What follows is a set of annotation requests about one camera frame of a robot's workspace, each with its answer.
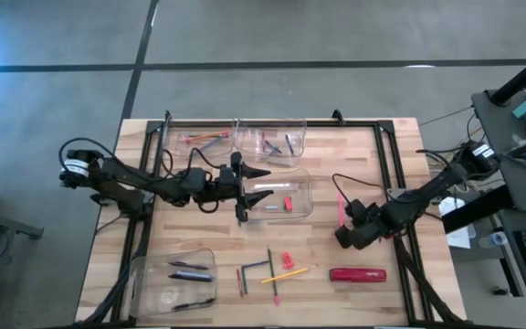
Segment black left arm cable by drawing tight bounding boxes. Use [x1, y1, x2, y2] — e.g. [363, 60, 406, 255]
[57, 136, 227, 215]

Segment clear plastic bin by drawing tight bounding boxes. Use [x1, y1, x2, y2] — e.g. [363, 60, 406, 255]
[243, 167, 314, 221]
[164, 119, 237, 162]
[128, 249, 218, 318]
[232, 117, 309, 168]

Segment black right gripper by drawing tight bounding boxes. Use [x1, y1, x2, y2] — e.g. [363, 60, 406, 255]
[334, 198, 388, 251]

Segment black desk leg beam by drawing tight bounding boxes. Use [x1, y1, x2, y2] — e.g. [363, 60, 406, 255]
[440, 185, 515, 234]

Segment red stapler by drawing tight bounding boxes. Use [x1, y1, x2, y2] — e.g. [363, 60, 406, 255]
[328, 267, 388, 283]

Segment clear water bottle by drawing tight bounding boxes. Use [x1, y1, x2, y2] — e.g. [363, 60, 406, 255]
[478, 230, 509, 250]

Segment black pole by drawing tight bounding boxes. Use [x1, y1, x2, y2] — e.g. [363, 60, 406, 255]
[489, 43, 526, 107]

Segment blue pencil pink eraser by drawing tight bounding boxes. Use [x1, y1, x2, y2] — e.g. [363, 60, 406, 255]
[200, 136, 224, 153]

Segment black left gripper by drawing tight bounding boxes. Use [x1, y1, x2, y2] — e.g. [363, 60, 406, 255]
[179, 152, 275, 226]

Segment orange pencil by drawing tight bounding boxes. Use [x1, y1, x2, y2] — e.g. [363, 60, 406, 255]
[184, 131, 231, 141]

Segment dark purple pen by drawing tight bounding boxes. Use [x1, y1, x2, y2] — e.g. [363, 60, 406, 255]
[167, 260, 210, 271]

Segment green pencil pink eraser cap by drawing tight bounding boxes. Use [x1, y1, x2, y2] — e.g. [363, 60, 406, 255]
[266, 246, 282, 307]

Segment white paper sheet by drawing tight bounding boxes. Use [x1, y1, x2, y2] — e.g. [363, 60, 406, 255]
[438, 196, 474, 250]

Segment yellow pencil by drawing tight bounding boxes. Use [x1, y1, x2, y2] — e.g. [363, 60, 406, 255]
[259, 267, 311, 285]

